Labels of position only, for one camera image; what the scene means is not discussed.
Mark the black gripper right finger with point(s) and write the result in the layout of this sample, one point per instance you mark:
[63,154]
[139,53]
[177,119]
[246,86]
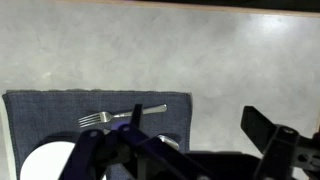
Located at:
[280,150]

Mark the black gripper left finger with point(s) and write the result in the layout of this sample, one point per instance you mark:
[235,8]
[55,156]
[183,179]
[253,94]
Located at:
[150,150]

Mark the white round plate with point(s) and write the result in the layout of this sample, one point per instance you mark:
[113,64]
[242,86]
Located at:
[43,163]

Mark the silver metal fork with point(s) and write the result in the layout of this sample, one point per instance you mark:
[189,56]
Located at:
[106,116]

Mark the dark blue woven placemat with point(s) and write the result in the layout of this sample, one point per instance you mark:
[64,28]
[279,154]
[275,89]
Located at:
[50,110]

